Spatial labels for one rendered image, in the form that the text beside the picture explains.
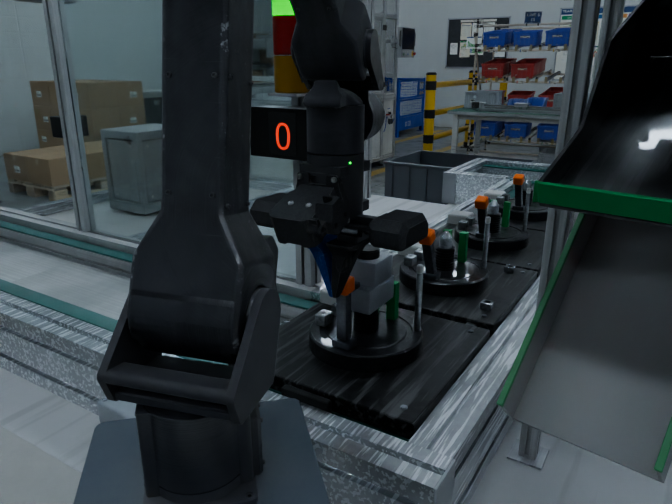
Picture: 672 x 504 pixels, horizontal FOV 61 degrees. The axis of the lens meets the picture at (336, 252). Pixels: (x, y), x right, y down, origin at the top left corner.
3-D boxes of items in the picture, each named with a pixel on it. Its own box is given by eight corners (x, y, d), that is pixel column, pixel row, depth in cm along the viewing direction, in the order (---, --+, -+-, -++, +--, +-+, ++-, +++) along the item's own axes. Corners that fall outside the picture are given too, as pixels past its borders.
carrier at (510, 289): (492, 338, 76) (501, 250, 72) (340, 300, 88) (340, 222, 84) (536, 282, 95) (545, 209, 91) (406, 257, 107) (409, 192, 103)
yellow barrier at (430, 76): (431, 163, 749) (436, 72, 712) (417, 162, 759) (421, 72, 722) (505, 136, 1021) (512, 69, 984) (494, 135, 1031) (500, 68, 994)
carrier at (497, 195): (566, 243, 115) (575, 183, 111) (454, 226, 127) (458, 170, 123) (587, 217, 135) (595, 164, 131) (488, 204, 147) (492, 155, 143)
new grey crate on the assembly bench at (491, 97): (491, 109, 579) (493, 92, 573) (462, 108, 593) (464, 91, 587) (501, 107, 611) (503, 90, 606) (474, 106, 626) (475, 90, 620)
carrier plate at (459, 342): (412, 441, 56) (413, 422, 55) (228, 373, 68) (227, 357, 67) (489, 343, 75) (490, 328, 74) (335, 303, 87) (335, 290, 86)
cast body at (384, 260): (369, 316, 65) (370, 258, 63) (336, 307, 67) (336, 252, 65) (401, 292, 72) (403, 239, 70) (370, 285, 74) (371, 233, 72)
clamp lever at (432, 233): (435, 277, 85) (430, 236, 80) (422, 274, 86) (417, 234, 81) (444, 262, 87) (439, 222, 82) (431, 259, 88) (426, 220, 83)
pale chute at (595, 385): (665, 484, 45) (661, 472, 41) (508, 417, 53) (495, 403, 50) (761, 195, 52) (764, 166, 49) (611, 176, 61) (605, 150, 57)
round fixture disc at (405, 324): (390, 385, 61) (391, 369, 61) (286, 351, 68) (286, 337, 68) (440, 335, 73) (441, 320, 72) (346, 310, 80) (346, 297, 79)
